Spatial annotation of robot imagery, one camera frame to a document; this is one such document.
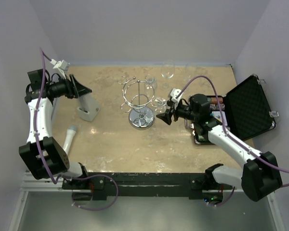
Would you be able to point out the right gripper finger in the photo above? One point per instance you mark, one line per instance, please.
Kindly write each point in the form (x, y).
(165, 117)
(169, 103)

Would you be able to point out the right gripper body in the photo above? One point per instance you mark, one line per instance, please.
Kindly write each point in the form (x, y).
(178, 111)

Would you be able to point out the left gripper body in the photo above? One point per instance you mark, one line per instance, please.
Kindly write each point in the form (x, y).
(70, 91)

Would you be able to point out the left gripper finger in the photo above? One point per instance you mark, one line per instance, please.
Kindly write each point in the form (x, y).
(81, 92)
(76, 84)

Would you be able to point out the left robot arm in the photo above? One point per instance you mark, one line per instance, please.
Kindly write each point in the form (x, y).
(42, 154)

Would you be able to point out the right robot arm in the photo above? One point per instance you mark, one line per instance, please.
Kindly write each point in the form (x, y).
(259, 175)

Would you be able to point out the chrome wine glass rack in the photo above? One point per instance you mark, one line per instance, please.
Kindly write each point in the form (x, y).
(136, 104)

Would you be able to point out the white charging stand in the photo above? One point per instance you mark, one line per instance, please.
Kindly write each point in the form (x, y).
(88, 108)

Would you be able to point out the white handheld device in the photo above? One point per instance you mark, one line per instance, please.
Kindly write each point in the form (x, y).
(70, 134)

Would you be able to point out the black poker chip case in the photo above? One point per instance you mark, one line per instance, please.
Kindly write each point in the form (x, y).
(245, 109)

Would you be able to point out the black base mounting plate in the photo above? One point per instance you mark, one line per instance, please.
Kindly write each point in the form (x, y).
(104, 185)

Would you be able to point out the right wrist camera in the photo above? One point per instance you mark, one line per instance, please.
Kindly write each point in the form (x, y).
(175, 95)

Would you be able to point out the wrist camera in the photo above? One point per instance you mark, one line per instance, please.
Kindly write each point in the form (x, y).
(61, 67)
(175, 95)

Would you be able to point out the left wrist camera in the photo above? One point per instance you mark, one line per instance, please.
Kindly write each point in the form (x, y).
(61, 67)

